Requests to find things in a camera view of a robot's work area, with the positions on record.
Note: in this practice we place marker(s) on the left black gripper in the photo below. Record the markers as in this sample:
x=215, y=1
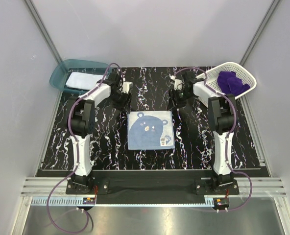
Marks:
x=125, y=105

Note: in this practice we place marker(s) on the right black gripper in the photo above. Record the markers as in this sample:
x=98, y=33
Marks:
x=172, y=105

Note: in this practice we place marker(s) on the light blue towel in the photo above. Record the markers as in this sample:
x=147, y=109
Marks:
x=150, y=130

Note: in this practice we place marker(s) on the white towel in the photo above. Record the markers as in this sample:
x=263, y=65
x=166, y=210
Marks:
x=83, y=81

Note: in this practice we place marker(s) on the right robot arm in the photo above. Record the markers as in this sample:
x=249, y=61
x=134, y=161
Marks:
x=222, y=120

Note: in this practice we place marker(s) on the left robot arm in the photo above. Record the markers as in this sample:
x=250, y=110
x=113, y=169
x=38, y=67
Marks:
x=81, y=119

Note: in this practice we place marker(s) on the purple towel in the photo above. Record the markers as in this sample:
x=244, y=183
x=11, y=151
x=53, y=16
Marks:
x=230, y=84

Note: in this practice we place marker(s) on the white plastic basket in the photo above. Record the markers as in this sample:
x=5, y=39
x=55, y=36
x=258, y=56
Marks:
x=240, y=78

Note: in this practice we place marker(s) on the left small circuit board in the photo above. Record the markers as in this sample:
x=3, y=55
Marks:
x=89, y=200

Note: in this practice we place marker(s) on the small circuit board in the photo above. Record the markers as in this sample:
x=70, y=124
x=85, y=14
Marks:
x=222, y=202
x=89, y=200

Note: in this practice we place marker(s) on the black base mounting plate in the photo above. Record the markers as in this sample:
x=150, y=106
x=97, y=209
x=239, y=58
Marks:
x=153, y=188

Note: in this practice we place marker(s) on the right small circuit board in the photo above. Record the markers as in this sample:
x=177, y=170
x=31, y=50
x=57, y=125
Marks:
x=222, y=202

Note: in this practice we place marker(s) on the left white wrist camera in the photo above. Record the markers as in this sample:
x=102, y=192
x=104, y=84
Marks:
x=126, y=87

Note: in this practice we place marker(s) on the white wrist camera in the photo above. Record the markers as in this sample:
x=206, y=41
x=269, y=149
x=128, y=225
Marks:
x=126, y=87
x=176, y=84

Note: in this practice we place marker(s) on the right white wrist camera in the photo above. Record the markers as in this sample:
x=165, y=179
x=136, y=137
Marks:
x=176, y=84

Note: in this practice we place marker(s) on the left aluminium frame post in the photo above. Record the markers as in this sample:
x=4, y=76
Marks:
x=43, y=30

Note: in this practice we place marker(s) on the aluminium frame post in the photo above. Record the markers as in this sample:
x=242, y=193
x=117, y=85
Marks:
x=262, y=26
x=43, y=30

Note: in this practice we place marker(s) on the white slotted cable duct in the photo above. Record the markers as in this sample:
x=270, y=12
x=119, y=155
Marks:
x=100, y=202

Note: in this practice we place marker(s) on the right aluminium frame post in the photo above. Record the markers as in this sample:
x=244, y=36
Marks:
x=262, y=26

